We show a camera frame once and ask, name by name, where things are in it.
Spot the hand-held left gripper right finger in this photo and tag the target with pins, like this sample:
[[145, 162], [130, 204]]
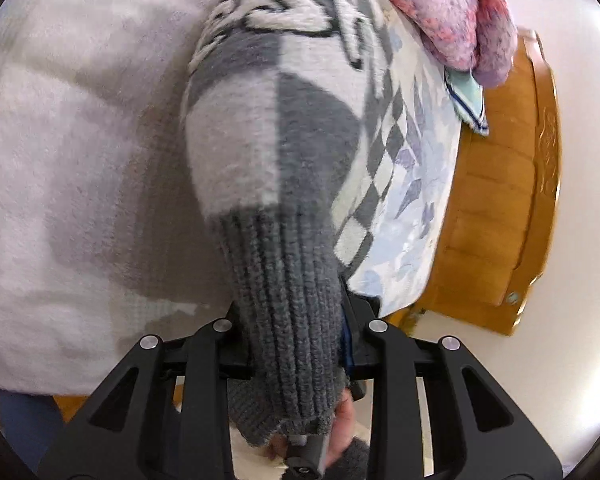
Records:
[[358, 350]]

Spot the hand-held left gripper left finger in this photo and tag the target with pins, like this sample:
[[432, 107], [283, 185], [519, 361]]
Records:
[[210, 360]]

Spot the grey white checkered cardigan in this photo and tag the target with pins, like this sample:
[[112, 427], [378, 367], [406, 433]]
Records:
[[280, 160]]

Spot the person's right hand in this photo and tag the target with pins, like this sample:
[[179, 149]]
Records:
[[342, 425]]

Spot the blue floral bed sheet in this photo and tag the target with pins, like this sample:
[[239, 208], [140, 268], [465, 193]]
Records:
[[410, 240]]

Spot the person's blue pants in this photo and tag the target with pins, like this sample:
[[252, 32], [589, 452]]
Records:
[[27, 430]]

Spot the wooden bed headboard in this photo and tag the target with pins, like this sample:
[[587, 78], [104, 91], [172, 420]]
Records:
[[495, 200]]

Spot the white fleece mattress pad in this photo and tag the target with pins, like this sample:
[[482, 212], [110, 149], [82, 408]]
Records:
[[80, 160]]

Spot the light blue pillow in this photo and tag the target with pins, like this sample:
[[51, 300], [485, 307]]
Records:
[[467, 100]]

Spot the purple floral quilt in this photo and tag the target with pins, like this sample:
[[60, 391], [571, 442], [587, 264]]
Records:
[[445, 15]]

